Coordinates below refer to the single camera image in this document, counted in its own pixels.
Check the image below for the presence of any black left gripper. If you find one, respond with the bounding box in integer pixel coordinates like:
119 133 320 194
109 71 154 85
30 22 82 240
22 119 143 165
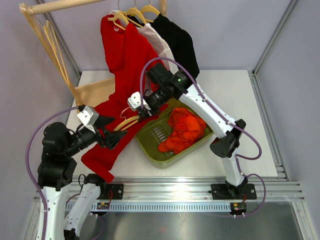
64 114 127 157

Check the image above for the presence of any red t shirt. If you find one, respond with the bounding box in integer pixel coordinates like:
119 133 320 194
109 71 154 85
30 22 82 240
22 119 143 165
81 92 166 183
100 14 158 107

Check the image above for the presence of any orange t shirt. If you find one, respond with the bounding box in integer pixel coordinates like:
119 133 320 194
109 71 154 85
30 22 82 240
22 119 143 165
158 107 207 154

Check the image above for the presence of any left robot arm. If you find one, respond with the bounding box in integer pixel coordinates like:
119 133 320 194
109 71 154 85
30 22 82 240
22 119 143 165
36 116 126 240

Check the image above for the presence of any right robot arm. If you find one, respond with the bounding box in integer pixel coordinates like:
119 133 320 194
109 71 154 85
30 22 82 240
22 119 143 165
127 63 248 198

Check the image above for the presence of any white t shirt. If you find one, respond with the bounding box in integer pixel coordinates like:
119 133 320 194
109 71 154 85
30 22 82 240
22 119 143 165
110 10 179 74

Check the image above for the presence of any black t shirt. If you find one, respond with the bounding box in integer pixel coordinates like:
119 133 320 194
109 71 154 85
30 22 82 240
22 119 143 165
142 14 200 78

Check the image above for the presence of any yellow hanger of white shirt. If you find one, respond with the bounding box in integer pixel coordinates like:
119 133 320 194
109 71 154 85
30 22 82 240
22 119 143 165
124 1 147 28

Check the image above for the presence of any yellow hanger of black shirt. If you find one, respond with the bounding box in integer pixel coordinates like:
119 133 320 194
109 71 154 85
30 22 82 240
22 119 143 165
140 0 160 16

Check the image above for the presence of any olive green plastic basket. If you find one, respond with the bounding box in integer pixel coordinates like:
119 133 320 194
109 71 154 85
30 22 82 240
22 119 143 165
135 99 214 169

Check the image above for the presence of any wooden clothes rack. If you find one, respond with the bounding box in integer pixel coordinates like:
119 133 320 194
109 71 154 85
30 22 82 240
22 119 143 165
18 0 168 111

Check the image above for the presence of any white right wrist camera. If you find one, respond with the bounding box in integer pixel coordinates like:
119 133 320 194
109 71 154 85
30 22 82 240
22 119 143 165
127 91 151 112

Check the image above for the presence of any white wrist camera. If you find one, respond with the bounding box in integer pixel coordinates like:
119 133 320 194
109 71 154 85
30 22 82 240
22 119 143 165
77 105 100 133
127 91 151 112

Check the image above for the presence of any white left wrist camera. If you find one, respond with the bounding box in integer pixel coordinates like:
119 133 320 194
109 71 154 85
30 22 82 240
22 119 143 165
77 105 100 133

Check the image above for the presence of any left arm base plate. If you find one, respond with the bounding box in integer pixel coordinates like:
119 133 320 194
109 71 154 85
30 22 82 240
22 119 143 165
97 183 124 200

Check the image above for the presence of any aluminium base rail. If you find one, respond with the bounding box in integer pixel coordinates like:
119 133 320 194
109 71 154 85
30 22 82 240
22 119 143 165
112 177 306 202

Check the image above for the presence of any white slotted cable duct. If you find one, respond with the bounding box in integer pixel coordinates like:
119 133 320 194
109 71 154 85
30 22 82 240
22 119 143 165
64 202 232 213

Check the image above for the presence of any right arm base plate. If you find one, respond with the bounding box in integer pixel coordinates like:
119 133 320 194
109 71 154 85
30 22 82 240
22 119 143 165
208 183 257 200

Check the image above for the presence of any aluminium frame post left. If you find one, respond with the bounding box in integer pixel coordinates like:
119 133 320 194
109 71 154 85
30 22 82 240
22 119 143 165
29 0 82 80

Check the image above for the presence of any aluminium frame post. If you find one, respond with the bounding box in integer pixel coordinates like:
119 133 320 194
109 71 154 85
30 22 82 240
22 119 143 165
252 0 299 77
29 0 82 80

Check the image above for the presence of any aluminium frame post right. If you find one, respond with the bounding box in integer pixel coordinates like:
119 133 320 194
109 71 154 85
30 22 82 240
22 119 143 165
252 0 299 77

